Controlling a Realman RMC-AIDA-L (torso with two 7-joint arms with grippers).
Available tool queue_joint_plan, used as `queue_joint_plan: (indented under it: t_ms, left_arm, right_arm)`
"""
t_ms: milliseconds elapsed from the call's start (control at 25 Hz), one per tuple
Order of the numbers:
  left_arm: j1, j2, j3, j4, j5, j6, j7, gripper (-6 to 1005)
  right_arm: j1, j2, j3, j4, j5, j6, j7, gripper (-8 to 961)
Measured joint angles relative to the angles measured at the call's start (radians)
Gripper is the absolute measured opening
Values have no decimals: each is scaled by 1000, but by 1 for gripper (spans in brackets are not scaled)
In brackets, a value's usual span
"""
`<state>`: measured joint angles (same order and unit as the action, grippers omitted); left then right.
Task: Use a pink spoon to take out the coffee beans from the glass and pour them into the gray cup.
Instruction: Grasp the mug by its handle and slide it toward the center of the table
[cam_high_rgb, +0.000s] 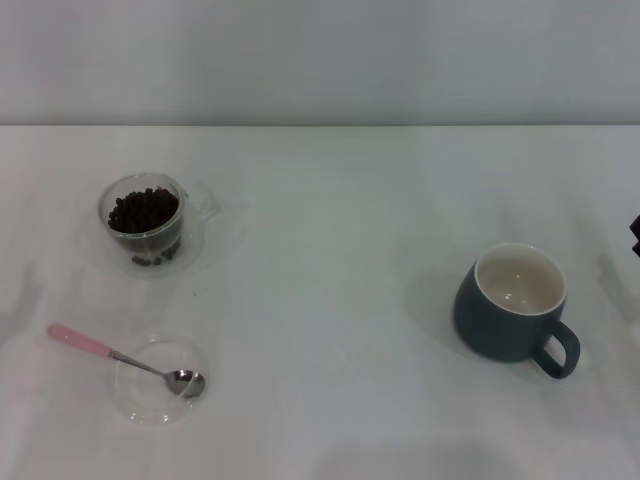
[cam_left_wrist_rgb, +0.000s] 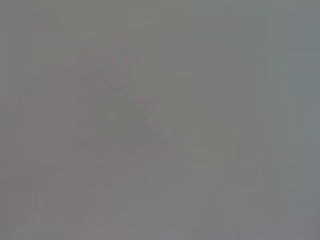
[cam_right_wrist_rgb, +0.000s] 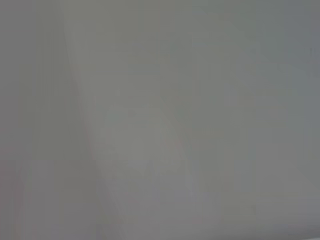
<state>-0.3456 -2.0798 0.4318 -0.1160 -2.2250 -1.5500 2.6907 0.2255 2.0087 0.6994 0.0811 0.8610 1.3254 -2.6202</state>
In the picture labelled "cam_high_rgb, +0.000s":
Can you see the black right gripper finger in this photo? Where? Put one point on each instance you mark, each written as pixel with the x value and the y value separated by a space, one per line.
pixel 636 226

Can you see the dark grey ceramic mug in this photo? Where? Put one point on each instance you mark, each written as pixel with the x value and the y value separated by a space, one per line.
pixel 490 325

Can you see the loose spilled coffee beans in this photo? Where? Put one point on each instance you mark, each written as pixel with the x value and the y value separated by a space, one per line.
pixel 167 255

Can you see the clear glass cup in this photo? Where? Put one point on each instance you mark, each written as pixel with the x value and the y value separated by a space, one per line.
pixel 146 244

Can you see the coffee beans heap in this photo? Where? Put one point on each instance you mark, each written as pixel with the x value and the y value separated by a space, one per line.
pixel 142 210

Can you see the clear glass saucer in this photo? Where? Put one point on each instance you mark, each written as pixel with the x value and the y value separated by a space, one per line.
pixel 192 256

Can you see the small clear glass dish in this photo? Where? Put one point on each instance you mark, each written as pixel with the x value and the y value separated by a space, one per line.
pixel 150 402

